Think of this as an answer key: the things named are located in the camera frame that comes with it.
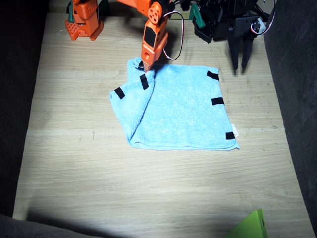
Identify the light blue towel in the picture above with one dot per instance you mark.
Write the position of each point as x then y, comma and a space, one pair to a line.
183, 116

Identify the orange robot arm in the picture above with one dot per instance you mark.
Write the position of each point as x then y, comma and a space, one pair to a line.
138, 6

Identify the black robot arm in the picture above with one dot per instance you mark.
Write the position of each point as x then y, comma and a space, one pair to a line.
218, 15

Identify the black tape strip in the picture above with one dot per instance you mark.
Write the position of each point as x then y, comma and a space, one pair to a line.
119, 93
144, 82
230, 136
217, 101
213, 75

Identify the dark grey foam panel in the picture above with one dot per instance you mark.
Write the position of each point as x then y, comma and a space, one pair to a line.
297, 99
24, 228
15, 99

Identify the green plastic wedge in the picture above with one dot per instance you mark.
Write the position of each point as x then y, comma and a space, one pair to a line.
252, 225

